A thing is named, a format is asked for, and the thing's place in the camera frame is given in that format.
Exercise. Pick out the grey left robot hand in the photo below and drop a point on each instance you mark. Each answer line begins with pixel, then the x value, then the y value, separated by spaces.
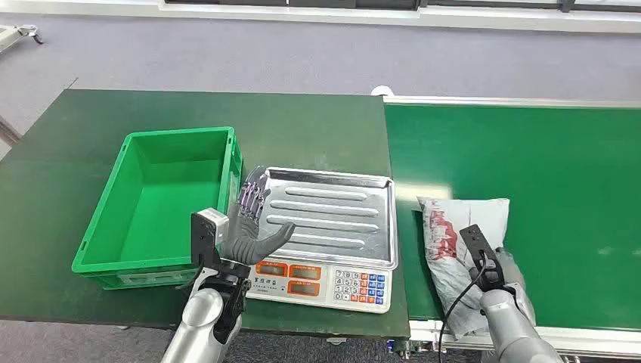
pixel 245 240

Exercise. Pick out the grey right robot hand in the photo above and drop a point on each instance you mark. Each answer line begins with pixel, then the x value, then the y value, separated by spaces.
pixel 512 265

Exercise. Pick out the grey plastic mailer package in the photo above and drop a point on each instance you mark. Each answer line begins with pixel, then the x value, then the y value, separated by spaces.
pixel 450 235

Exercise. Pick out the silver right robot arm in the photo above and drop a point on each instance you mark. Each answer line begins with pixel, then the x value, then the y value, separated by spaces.
pixel 511 325

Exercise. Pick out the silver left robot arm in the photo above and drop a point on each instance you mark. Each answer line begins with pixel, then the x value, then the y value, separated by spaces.
pixel 200 320

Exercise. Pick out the white conveyor roller cap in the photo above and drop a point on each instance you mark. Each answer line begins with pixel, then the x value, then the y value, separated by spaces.
pixel 381 90

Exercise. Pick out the stainless steel scale tray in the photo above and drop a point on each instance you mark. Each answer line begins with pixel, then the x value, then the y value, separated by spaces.
pixel 330 215

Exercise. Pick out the white electronic scale body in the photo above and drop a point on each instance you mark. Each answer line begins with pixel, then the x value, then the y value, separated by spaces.
pixel 320 288

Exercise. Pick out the green plastic crate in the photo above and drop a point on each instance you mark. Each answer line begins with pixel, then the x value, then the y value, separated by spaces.
pixel 160 200

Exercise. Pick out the dark green table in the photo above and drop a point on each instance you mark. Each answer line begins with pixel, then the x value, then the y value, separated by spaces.
pixel 300 130

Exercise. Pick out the white wheeled cart base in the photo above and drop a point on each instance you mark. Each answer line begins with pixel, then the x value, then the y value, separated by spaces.
pixel 20 34

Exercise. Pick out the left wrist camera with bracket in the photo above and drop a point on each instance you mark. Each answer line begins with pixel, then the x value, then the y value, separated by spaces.
pixel 208 225

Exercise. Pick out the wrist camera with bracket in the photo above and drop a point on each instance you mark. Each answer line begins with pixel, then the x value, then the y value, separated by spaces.
pixel 208 225
pixel 475 245

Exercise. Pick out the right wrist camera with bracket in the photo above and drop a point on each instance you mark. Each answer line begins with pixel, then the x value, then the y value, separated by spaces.
pixel 475 245

